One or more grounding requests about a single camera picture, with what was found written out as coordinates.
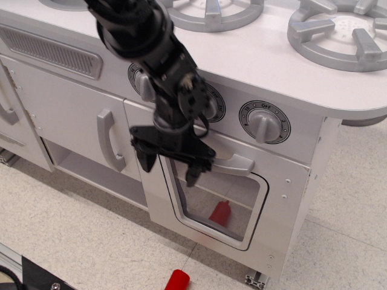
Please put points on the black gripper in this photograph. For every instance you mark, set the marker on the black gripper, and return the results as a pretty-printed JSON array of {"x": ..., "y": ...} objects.
[{"x": 181, "y": 144}]

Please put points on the white oven door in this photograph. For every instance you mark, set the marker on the white oven door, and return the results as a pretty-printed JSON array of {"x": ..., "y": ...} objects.
[{"x": 264, "y": 205}]

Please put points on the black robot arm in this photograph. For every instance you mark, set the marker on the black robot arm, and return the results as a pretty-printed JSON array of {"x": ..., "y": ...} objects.
[{"x": 142, "y": 32}]

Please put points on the grey middle temperature knob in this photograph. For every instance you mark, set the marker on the grey middle temperature knob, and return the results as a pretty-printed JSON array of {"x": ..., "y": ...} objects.
[{"x": 217, "y": 107}]

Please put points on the white middle cabinet door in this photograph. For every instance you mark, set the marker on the white middle cabinet door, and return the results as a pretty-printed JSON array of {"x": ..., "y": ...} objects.
[{"x": 65, "y": 113}]

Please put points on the white cabinet door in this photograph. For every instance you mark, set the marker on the white cabinet door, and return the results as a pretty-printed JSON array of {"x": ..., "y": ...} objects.
[
  {"x": 65, "y": 113},
  {"x": 21, "y": 138}
]

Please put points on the grey left knob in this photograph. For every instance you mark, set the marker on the grey left knob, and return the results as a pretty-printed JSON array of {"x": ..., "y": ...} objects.
[{"x": 141, "y": 83}]

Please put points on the grey right timer knob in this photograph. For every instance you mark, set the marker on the grey right timer knob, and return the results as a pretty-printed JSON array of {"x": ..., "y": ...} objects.
[{"x": 264, "y": 122}]

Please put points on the red cylinder on floor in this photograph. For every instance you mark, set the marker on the red cylinder on floor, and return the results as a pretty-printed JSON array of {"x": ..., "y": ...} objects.
[{"x": 178, "y": 280}]

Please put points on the white toy kitchen body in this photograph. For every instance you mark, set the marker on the white toy kitchen body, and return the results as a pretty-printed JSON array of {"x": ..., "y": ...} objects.
[{"x": 281, "y": 77}]

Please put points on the silver vent grille panel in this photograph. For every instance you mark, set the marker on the silver vent grille panel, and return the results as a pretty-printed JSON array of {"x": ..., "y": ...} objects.
[{"x": 52, "y": 52}]

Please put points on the silver middle stove burner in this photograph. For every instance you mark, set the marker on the silver middle stove burner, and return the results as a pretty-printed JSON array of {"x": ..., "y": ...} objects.
[{"x": 213, "y": 16}]

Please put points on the silver stove burner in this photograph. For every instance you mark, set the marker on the silver stove burner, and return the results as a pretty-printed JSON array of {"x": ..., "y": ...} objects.
[
  {"x": 65, "y": 5},
  {"x": 213, "y": 16},
  {"x": 344, "y": 35}
]

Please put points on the white left cabinet door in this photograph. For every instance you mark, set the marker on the white left cabinet door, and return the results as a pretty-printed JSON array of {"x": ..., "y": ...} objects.
[{"x": 21, "y": 138}]

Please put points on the silver left stove burner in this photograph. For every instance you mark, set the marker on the silver left stove burner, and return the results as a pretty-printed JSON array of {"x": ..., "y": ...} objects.
[{"x": 65, "y": 5}]

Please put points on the silver right stove burner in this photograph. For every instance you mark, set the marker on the silver right stove burner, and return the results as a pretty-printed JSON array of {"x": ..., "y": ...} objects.
[{"x": 344, "y": 35}]

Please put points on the silver oven door handle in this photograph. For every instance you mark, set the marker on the silver oven door handle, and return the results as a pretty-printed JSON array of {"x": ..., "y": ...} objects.
[{"x": 236, "y": 165}]

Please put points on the silver cabinet door handle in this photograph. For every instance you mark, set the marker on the silver cabinet door handle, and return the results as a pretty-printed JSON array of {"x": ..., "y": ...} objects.
[{"x": 105, "y": 122}]

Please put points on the aluminium extrusion rail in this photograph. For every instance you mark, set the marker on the aluminium extrusion rail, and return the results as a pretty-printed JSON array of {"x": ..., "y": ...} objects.
[{"x": 8, "y": 158}]

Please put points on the silver left door handle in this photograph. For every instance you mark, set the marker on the silver left door handle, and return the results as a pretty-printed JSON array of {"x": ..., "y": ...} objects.
[{"x": 8, "y": 112}]

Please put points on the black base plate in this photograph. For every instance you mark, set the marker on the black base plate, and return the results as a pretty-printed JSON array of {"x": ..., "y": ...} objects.
[{"x": 35, "y": 277}]

